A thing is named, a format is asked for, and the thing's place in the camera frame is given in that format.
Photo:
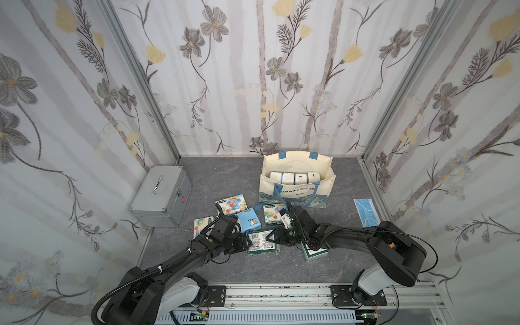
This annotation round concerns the blue face mask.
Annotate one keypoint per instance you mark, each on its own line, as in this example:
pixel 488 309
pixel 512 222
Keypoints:
pixel 367 212

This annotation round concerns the white blue tissue pack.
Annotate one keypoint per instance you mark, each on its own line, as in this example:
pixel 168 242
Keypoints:
pixel 276 177

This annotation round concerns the elephant tissue pack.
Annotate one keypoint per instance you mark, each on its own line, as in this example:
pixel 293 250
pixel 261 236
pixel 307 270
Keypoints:
pixel 313 177
pixel 201 223
pixel 232 205
pixel 272 214

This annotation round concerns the green barcode tissue pack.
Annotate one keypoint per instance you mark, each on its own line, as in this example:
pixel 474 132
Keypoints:
pixel 262 242
pixel 311 255

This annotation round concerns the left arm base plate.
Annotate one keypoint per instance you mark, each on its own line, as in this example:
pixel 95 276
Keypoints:
pixel 213 296

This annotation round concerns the aluminium mounting rail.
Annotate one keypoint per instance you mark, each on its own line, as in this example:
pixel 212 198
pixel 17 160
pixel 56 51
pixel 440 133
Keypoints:
pixel 305 296

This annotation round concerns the cream canvas tote bag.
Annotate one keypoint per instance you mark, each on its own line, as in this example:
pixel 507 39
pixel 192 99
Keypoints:
pixel 314 195

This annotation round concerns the elephant tissue pack front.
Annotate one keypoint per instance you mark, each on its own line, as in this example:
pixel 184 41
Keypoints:
pixel 313 177

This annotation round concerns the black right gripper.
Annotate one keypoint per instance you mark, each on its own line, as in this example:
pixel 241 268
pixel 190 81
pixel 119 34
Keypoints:
pixel 282 235

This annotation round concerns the elephant tissue pack left upright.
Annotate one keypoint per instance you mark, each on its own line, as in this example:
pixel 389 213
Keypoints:
pixel 201 223

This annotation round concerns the blue tissue pack centre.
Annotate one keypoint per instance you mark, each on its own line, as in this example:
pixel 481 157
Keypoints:
pixel 248 221

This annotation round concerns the purple tissue pack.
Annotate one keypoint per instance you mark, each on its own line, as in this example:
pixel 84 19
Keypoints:
pixel 300 178

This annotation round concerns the elephant tissue pack by bag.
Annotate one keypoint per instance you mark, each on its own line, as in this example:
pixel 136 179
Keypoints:
pixel 272 214

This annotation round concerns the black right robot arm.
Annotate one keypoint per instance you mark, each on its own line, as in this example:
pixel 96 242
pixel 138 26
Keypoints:
pixel 399 257

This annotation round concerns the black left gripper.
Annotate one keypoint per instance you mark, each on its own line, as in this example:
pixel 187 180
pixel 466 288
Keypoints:
pixel 240 242

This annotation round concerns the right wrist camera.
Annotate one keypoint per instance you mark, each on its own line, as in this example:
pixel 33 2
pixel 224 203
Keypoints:
pixel 285 218

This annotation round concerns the white slotted cable duct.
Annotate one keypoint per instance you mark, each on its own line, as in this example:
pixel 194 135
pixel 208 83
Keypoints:
pixel 269 317

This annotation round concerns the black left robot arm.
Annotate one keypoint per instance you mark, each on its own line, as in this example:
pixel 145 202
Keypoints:
pixel 137 298

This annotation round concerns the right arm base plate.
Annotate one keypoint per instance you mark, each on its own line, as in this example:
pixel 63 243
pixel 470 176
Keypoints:
pixel 345 297

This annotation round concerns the grey metal box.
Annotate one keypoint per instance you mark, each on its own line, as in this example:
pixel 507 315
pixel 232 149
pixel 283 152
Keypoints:
pixel 162 197

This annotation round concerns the elephant tissue pack far left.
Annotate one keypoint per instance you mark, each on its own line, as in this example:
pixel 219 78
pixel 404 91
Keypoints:
pixel 232 205

